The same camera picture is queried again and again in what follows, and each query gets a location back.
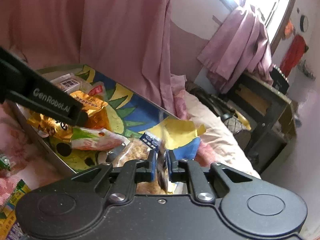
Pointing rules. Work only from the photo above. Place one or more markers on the grey cardboard tray box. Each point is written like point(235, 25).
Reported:
point(70, 94)

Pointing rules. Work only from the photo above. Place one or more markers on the dark wooden desk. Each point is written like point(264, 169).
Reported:
point(270, 113)

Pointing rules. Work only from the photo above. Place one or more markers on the yellow green snack packet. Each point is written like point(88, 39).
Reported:
point(9, 226)

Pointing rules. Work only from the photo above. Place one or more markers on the black calendar box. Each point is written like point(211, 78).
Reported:
point(280, 81)

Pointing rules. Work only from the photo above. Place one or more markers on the peanut brittle clear packet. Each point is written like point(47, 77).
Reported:
point(138, 151)

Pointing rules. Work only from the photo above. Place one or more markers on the dark dried plum packet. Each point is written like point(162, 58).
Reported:
point(161, 165)

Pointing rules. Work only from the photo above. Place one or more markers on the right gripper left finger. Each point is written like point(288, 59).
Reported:
point(123, 189)

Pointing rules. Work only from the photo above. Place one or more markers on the mixed nut bar packet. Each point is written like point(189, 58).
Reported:
point(69, 83)

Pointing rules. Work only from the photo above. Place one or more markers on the green sausage stick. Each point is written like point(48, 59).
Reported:
point(5, 163)

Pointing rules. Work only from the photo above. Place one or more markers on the white red snack pouch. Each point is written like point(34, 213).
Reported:
point(85, 139)

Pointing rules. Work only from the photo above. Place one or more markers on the orange candy clear bag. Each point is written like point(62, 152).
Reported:
point(99, 119)

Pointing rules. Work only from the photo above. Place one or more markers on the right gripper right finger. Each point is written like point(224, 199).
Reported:
point(191, 173)

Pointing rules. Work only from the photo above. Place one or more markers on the red hanging ornament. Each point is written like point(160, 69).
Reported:
point(294, 54)

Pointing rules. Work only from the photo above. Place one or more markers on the pink floral bed blanket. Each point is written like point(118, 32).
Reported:
point(31, 165)

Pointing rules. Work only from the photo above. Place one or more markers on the dark handbag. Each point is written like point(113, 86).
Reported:
point(233, 120)

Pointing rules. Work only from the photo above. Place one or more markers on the blue white snack stick packet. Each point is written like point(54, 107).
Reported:
point(151, 141)

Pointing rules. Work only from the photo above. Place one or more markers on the purple hanging cloth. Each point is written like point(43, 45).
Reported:
point(240, 45)

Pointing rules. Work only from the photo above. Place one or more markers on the pink curtain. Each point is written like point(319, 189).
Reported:
point(126, 40)

